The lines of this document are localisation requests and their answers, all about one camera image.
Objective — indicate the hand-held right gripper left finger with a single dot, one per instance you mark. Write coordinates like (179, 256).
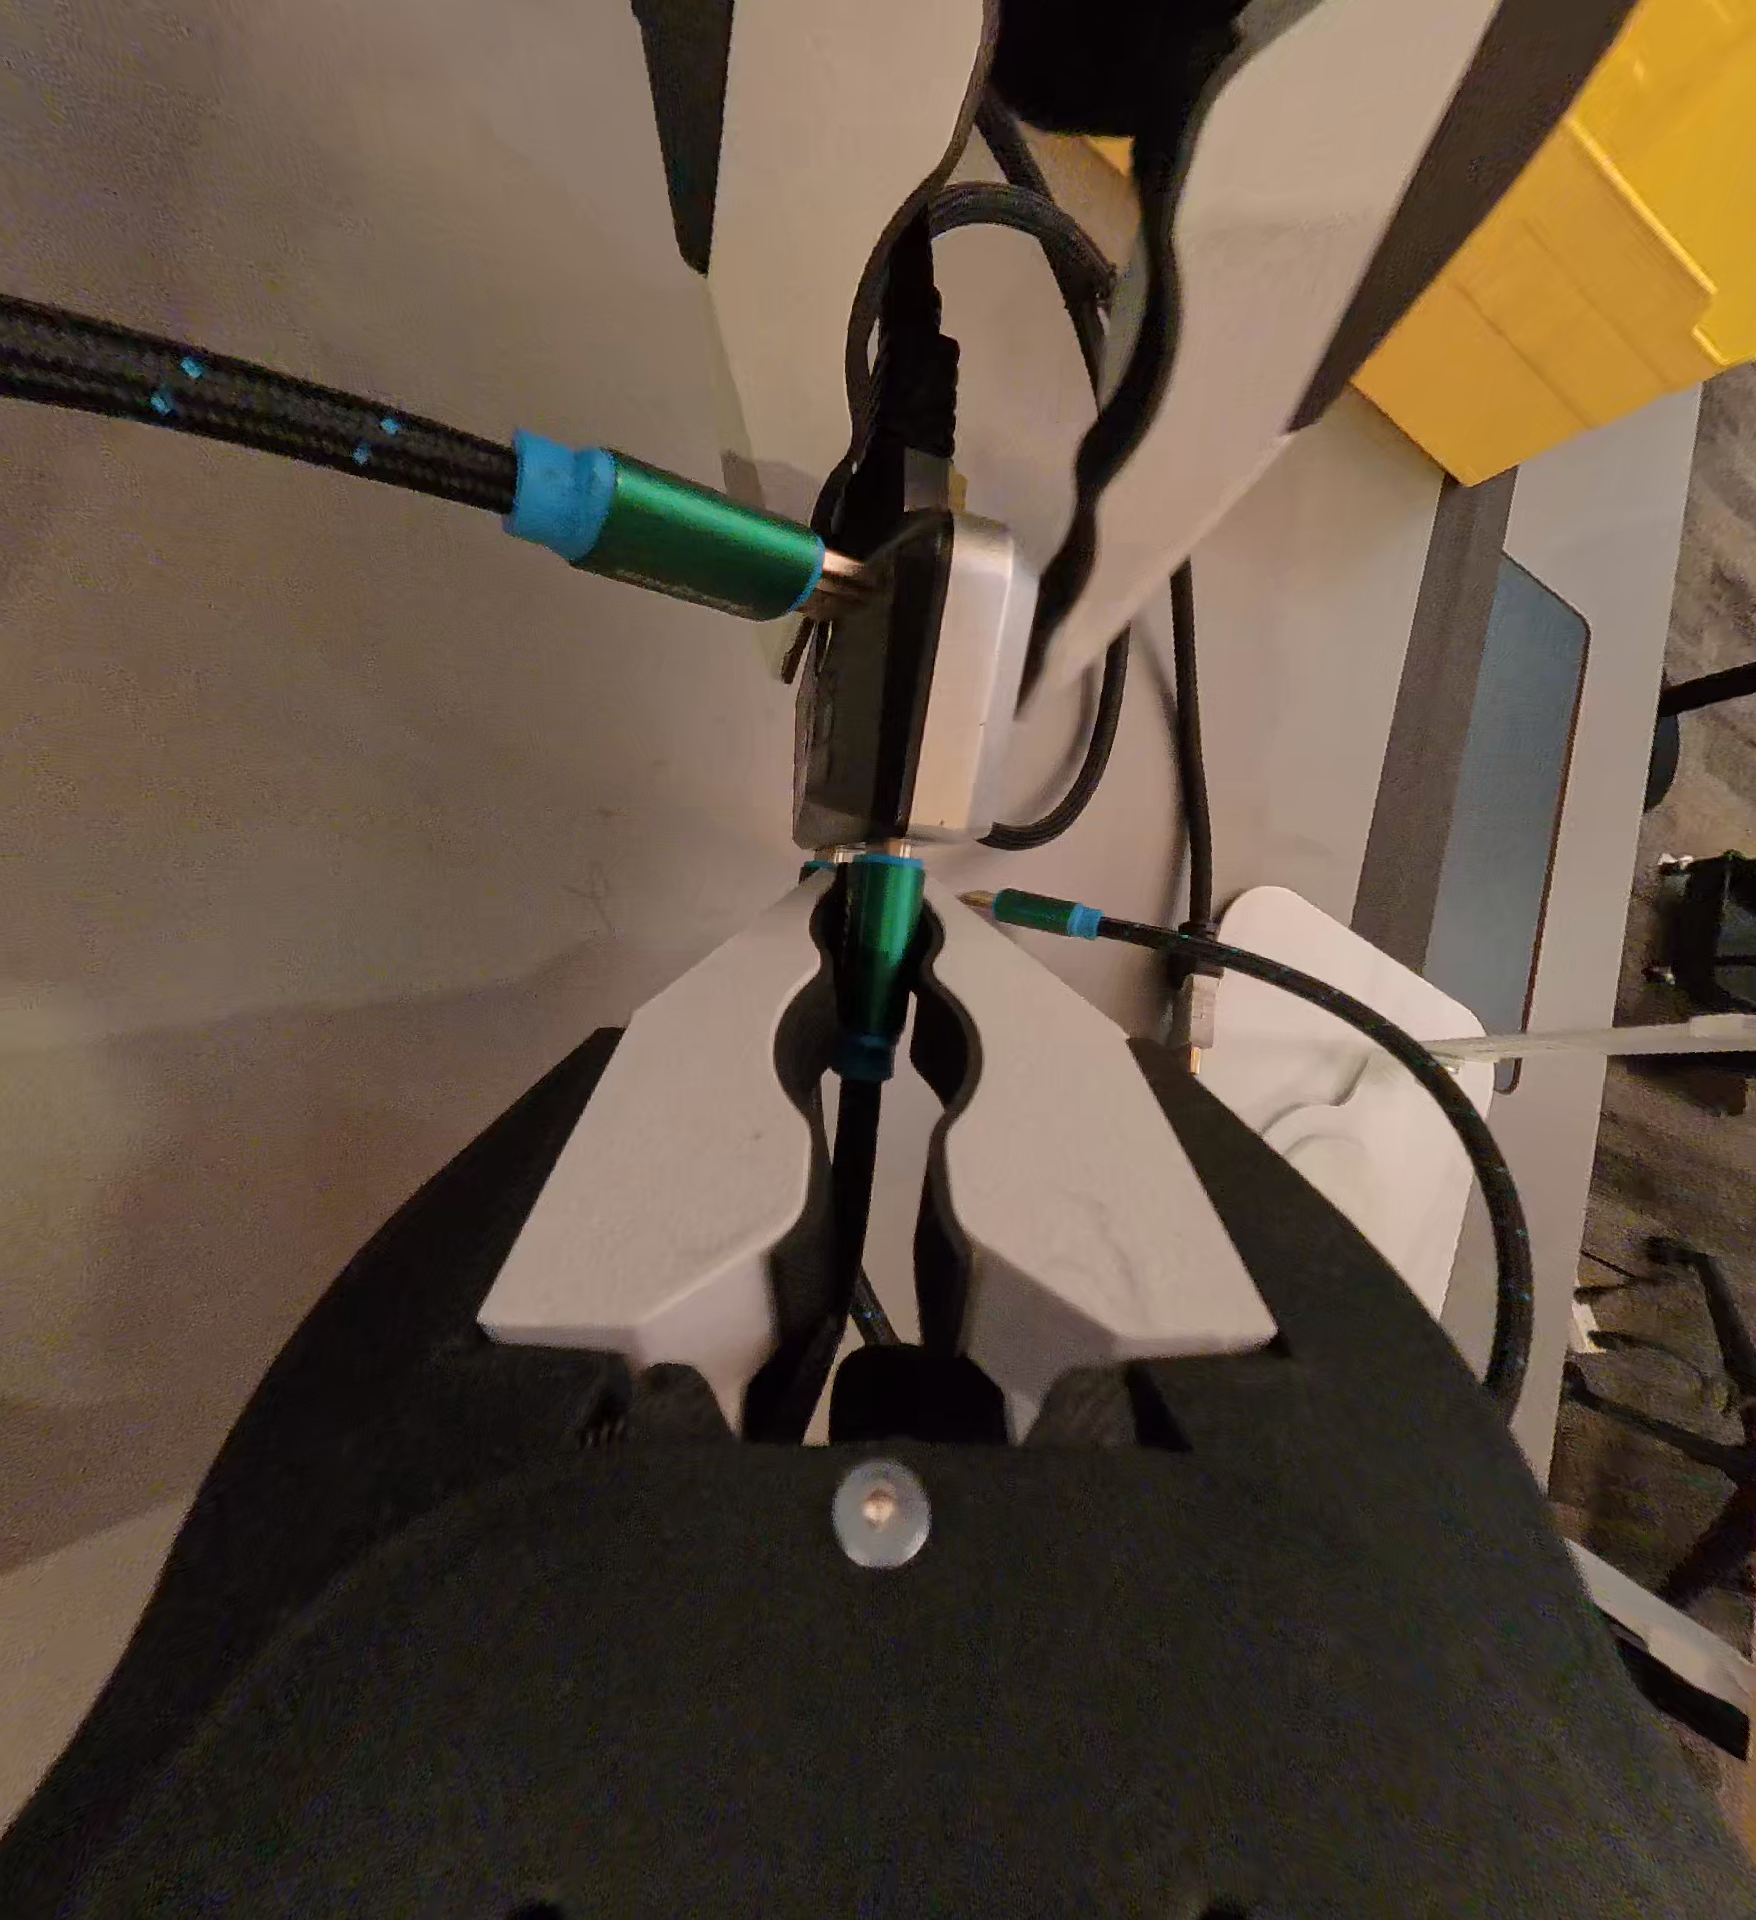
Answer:
(670, 1185)

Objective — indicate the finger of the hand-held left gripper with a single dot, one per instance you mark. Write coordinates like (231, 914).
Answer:
(820, 227)
(1268, 296)

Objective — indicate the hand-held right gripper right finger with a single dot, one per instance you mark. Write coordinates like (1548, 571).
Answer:
(1100, 1185)

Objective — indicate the yellow plastic bin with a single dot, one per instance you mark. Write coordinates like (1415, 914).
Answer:
(1613, 265)

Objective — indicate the black HDMI adapter box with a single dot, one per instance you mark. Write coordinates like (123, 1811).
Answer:
(973, 678)

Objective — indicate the white stand base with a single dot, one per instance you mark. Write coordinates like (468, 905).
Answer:
(1328, 1095)

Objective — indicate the black floor pole stand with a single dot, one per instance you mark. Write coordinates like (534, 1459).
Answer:
(1748, 678)

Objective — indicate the black office chair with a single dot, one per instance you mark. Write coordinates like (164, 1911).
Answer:
(1719, 1351)

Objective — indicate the black utility cart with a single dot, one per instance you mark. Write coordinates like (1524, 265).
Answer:
(1732, 926)

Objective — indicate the clear acrylic stand post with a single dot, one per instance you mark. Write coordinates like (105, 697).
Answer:
(1599, 1043)

